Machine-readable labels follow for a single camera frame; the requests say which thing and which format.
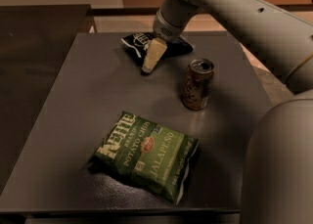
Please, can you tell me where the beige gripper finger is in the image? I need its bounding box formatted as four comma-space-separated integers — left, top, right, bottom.
142, 37, 167, 74

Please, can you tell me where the blue chip bag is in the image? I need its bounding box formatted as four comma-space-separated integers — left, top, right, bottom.
121, 32, 194, 65

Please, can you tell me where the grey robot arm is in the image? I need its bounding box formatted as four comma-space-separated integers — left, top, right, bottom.
153, 0, 313, 224

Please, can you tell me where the green jalapeno chip bag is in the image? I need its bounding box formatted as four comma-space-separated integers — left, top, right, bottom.
91, 112, 199, 203

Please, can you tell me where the opened drink can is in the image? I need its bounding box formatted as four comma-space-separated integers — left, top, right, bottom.
182, 59, 215, 111

